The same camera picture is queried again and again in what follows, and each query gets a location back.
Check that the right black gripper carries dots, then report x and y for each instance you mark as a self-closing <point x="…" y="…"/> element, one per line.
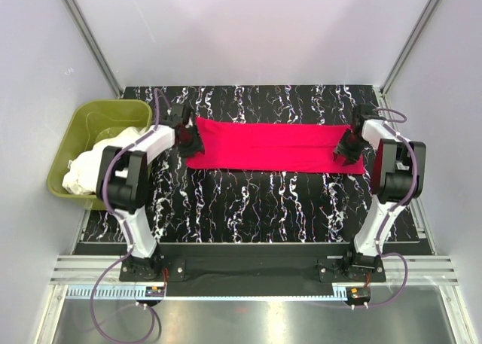
<point x="352" y="157"/>

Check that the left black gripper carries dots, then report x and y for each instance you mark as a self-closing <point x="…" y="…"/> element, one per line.
<point x="197" y="146"/>

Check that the pink t shirt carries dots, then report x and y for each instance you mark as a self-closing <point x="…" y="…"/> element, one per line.
<point x="306" y="148"/>

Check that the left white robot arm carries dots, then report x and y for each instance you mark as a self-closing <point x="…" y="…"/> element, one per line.
<point x="122" y="183"/>

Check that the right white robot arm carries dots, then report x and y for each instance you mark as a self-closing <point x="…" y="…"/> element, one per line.
<point x="396" y="179"/>

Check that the olive green plastic tub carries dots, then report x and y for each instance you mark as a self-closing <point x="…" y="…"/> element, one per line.
<point x="91" y="123"/>

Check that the white t shirt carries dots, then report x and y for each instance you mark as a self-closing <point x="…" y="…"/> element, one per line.
<point x="81" y="179"/>

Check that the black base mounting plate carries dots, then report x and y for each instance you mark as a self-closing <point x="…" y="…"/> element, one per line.
<point x="249" y="270"/>

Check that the right orange connector box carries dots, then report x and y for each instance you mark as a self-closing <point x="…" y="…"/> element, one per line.
<point x="358" y="295"/>

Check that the orange connector box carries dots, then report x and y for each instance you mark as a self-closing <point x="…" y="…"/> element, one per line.
<point x="358" y="295"/>
<point x="155" y="290"/>

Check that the left orange connector box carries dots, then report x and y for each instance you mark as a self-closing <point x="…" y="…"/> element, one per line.
<point x="155" y="290"/>

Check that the aluminium frame rail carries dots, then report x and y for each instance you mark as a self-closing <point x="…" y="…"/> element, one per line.
<point x="90" y="276"/>

